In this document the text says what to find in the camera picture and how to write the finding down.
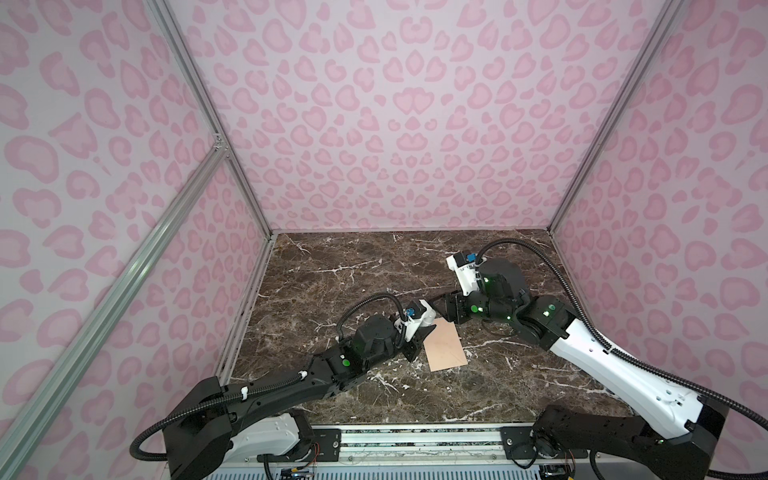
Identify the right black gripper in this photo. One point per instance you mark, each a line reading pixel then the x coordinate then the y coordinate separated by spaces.
pixel 455 308

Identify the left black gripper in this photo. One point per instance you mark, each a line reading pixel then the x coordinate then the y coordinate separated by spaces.
pixel 416 342

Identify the pink envelope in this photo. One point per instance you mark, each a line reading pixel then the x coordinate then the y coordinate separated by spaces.
pixel 443 347

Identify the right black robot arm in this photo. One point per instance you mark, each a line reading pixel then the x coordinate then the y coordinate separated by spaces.
pixel 673 430

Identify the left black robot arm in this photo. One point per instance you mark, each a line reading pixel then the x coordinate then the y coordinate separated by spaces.
pixel 211 415

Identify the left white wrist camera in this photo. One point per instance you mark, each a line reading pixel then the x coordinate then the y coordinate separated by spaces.
pixel 418 314

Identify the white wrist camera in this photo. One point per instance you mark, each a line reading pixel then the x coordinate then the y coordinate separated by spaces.
pixel 418 314
pixel 463 265

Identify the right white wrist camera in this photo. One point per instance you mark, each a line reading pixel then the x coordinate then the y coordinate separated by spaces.
pixel 463 265

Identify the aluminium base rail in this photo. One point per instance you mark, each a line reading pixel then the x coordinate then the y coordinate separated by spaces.
pixel 416 451

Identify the right rear aluminium post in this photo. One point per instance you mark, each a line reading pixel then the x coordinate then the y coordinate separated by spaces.
pixel 664 25

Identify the aluminium post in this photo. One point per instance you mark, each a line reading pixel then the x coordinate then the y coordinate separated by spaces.
pixel 166 20
pixel 664 25

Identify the aluminium frame diagonal bar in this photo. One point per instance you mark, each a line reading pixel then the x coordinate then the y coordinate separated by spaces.
pixel 39 413

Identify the left rear aluminium post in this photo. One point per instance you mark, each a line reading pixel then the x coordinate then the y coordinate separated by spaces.
pixel 166 20

